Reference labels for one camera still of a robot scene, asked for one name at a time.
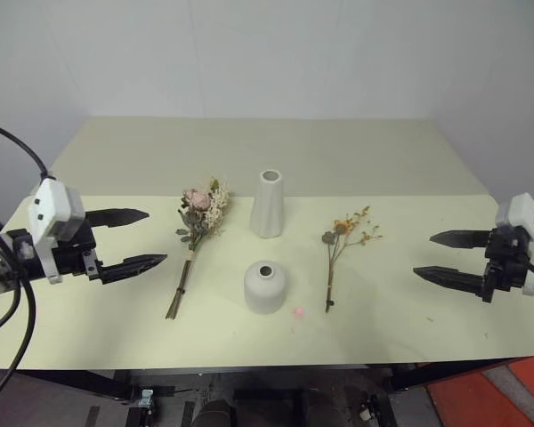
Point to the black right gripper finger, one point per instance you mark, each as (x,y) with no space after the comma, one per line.
(454,280)
(465,239)

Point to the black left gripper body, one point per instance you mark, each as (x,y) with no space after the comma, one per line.
(73,260)

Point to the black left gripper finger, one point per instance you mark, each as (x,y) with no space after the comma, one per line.
(131,268)
(118,217)

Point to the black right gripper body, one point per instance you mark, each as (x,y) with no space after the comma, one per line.
(507,262)

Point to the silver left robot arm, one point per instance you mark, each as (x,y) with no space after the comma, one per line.
(26,262)

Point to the short round white vase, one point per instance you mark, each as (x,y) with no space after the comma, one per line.
(265,291)

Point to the tall white ceramic vase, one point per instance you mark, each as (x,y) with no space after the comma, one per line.
(267,209)

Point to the dried pink rose bouquet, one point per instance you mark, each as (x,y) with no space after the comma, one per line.
(199,202)

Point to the pale yellow table sheet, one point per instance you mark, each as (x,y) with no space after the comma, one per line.
(382,329)

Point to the dried yellow flower sprig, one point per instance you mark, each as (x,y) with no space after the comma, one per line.
(341,228)

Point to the orange floor mat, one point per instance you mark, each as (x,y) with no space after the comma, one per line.
(529,400)

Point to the small pink blob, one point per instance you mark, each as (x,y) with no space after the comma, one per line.
(299,311)

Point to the dark rounded shape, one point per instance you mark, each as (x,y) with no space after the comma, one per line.
(214,414)

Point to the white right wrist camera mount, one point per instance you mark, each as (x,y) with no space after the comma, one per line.
(523,209)

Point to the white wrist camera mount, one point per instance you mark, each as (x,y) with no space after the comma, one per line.
(49,209)
(523,209)

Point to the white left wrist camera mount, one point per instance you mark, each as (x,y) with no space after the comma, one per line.
(49,209)

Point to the black table frame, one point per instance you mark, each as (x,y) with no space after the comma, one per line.
(71,383)

